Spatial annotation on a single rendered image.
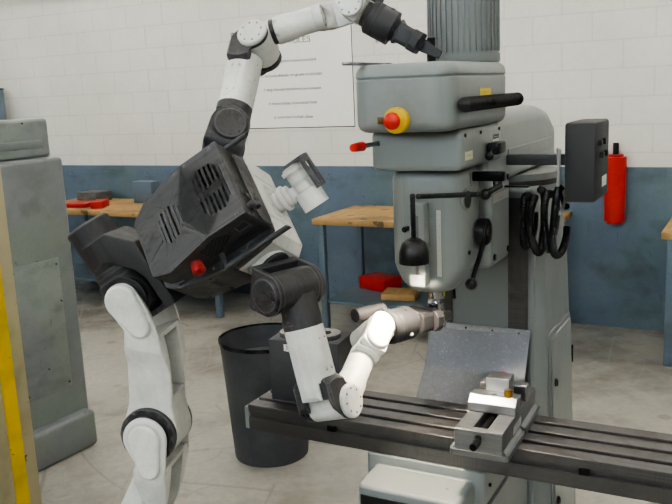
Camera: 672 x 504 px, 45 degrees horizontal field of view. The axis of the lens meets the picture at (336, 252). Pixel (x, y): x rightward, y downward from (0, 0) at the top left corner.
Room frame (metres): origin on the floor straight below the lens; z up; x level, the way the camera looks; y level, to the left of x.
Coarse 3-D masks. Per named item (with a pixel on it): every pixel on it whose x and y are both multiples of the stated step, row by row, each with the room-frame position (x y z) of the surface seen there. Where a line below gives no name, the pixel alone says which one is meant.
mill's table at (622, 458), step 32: (256, 416) 2.28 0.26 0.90; (288, 416) 2.22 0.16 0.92; (384, 416) 2.14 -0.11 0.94; (416, 416) 2.13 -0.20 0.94; (448, 416) 2.12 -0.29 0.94; (544, 416) 2.09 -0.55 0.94; (384, 448) 2.07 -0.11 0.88; (416, 448) 2.03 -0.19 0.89; (448, 448) 2.00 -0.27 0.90; (544, 448) 1.90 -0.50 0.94; (576, 448) 1.89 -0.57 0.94; (608, 448) 1.88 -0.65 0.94; (640, 448) 1.88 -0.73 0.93; (544, 480) 1.87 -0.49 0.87; (576, 480) 1.83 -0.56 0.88; (608, 480) 1.80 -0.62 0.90; (640, 480) 1.77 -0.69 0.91
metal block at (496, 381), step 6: (492, 372) 2.06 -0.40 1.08; (498, 372) 2.06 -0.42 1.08; (486, 378) 2.03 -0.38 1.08; (492, 378) 2.02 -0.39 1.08; (498, 378) 2.02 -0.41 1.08; (504, 378) 2.01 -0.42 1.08; (510, 378) 2.02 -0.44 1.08; (486, 384) 2.03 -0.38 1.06; (492, 384) 2.02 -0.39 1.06; (498, 384) 2.01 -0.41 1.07; (504, 384) 2.01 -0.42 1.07; (510, 384) 2.02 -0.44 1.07; (492, 390) 2.02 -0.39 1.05; (498, 390) 2.01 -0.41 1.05
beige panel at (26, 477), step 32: (0, 192) 3.00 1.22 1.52; (0, 224) 2.98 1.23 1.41; (0, 256) 2.97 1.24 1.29; (0, 288) 2.94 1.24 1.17; (0, 320) 2.93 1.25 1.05; (0, 352) 2.91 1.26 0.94; (0, 384) 2.90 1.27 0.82; (0, 416) 2.89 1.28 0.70; (0, 448) 2.87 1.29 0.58; (32, 448) 3.00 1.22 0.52; (0, 480) 2.85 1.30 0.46; (32, 480) 2.98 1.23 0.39
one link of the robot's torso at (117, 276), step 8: (120, 272) 1.93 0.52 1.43; (128, 272) 1.93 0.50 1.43; (136, 272) 1.94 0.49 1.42; (104, 280) 1.93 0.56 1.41; (112, 280) 1.93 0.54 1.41; (120, 280) 1.92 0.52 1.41; (128, 280) 1.92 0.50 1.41; (136, 280) 1.92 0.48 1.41; (144, 280) 1.94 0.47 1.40; (104, 288) 1.93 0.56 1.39; (136, 288) 1.92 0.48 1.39; (144, 288) 1.92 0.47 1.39; (152, 288) 1.95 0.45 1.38; (104, 296) 1.93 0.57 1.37; (144, 296) 1.91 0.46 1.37; (152, 296) 1.93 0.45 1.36; (152, 304) 1.93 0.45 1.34; (160, 304) 1.96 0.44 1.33
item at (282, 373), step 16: (336, 336) 2.28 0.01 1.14; (272, 352) 2.31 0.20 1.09; (288, 352) 2.29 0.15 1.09; (336, 352) 2.23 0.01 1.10; (272, 368) 2.31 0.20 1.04; (288, 368) 2.29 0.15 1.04; (336, 368) 2.23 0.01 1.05; (272, 384) 2.31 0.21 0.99; (288, 384) 2.29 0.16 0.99; (288, 400) 2.29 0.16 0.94
